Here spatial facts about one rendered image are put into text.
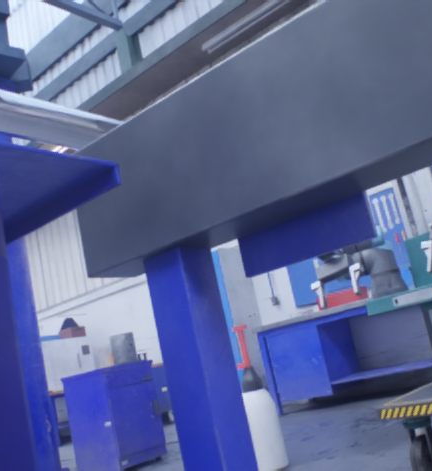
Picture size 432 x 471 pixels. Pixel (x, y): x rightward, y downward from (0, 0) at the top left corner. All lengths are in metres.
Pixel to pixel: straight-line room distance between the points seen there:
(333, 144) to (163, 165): 0.18
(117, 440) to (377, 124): 3.83
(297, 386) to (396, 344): 1.04
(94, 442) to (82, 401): 0.31
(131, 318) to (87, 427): 3.64
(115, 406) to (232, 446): 3.63
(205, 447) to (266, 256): 0.19
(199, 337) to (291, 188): 0.17
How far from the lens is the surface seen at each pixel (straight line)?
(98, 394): 4.21
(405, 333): 5.64
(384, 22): 0.45
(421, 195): 2.49
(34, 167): 0.47
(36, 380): 2.63
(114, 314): 8.10
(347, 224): 0.51
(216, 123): 0.51
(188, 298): 0.53
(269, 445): 3.12
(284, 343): 5.40
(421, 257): 2.40
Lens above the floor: 0.62
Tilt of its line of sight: 12 degrees up
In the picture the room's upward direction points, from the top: 12 degrees counter-clockwise
